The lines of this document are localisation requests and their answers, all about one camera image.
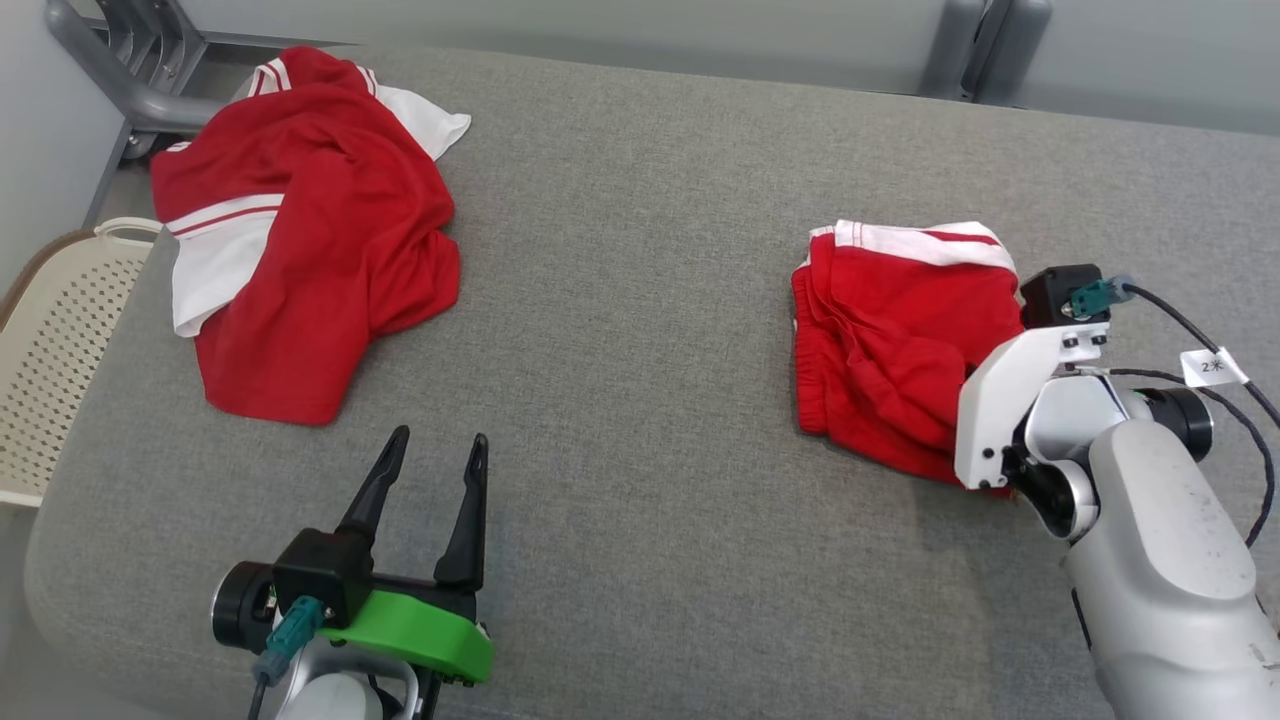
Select cream perforated laundry basket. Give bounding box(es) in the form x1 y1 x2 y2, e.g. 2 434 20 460
0 217 163 509

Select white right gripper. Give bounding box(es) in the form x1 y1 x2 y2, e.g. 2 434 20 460
953 320 1112 492

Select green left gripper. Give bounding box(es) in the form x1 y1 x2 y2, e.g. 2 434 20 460
318 425 497 689

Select black right camera cable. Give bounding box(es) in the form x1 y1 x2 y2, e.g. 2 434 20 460
1125 283 1280 431

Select teal right cable connector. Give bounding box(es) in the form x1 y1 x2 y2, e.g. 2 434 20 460
1065 275 1136 319

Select red shorts with white stripes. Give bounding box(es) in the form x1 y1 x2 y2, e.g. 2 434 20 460
790 218 1026 498

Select small white cable tag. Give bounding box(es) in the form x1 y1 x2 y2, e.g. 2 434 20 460
1180 346 1251 389

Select red shirt with white sleeves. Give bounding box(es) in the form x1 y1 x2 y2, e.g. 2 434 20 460
148 45 473 427

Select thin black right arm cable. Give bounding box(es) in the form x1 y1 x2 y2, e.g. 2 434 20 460
1105 368 1279 549

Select grey metal frame leg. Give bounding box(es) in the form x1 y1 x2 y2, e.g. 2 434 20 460
918 0 1053 103
43 0 236 161

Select teal cable connector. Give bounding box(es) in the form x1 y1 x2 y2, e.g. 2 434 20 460
252 595 329 686
1065 275 1136 319

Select teal left cable connector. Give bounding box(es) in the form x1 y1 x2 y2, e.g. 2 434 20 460
252 595 329 686

